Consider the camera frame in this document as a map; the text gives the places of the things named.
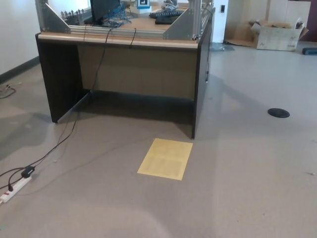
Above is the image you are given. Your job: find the clear plastic bag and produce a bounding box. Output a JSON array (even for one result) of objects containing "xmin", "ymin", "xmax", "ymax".
[{"xmin": 211, "ymin": 42, "xmax": 235, "ymax": 52}]

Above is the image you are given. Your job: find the beige coiled cable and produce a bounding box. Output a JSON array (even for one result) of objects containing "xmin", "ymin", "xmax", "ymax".
[{"xmin": 0, "ymin": 81, "xmax": 22, "ymax": 100}]

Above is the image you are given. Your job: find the black round floor cap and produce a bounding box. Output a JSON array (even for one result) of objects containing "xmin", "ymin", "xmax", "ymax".
[{"xmin": 267, "ymin": 108, "xmax": 290, "ymax": 119}]

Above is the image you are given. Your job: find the row of dark metal connectors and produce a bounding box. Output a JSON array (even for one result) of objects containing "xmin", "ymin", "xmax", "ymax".
[{"xmin": 60, "ymin": 9, "xmax": 85, "ymax": 24}]

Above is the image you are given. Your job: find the long black power cable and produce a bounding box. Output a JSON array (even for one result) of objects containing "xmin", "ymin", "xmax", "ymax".
[{"xmin": 29, "ymin": 27, "xmax": 113, "ymax": 170}]

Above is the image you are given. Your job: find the white box with marker tag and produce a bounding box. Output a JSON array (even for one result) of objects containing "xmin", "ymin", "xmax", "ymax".
[{"xmin": 135, "ymin": 0, "xmax": 152, "ymax": 12}]

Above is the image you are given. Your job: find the black computer monitor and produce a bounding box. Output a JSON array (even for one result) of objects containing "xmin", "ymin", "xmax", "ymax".
[{"xmin": 85, "ymin": 0, "xmax": 121, "ymax": 25}]

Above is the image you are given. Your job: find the black computer keyboard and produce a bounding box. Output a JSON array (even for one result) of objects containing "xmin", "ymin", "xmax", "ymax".
[
  {"xmin": 149, "ymin": 9, "xmax": 186, "ymax": 19},
  {"xmin": 155, "ymin": 15, "xmax": 179, "ymax": 25}
]

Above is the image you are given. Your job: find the aluminium profile frame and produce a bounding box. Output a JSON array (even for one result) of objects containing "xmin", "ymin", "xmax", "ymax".
[{"xmin": 34, "ymin": 0, "xmax": 216, "ymax": 42}]

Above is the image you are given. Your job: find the wooden desk with dark sides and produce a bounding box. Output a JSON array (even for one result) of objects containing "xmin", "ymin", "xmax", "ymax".
[{"xmin": 35, "ymin": 14, "xmax": 212, "ymax": 139}]

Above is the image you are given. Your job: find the black power adapter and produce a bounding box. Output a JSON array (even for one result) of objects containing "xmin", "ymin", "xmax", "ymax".
[{"xmin": 21, "ymin": 166, "xmax": 36, "ymax": 178}]

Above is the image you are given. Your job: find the blue cable bundle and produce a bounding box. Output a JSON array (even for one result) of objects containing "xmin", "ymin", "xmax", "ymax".
[{"xmin": 103, "ymin": 2, "xmax": 138, "ymax": 27}]

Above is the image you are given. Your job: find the black cable along desk side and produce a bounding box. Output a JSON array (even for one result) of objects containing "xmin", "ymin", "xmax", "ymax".
[{"xmin": 204, "ymin": 7, "xmax": 215, "ymax": 83}]

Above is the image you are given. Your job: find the flat cardboard sheet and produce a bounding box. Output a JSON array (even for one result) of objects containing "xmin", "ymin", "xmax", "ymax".
[{"xmin": 223, "ymin": 21, "xmax": 259, "ymax": 48}]

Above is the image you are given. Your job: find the yellow paper sheet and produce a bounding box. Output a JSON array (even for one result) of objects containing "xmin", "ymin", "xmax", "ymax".
[{"xmin": 136, "ymin": 138, "xmax": 194, "ymax": 181}]

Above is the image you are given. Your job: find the black plug cable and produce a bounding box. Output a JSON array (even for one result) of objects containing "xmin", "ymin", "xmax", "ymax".
[{"xmin": 0, "ymin": 167, "xmax": 25, "ymax": 192}]

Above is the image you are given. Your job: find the open cardboard box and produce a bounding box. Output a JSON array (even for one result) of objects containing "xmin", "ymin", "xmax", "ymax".
[{"xmin": 250, "ymin": 17, "xmax": 310, "ymax": 52}]

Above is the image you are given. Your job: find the white power strip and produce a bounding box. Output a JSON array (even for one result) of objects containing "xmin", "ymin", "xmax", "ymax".
[{"xmin": 0, "ymin": 172, "xmax": 33, "ymax": 204}]

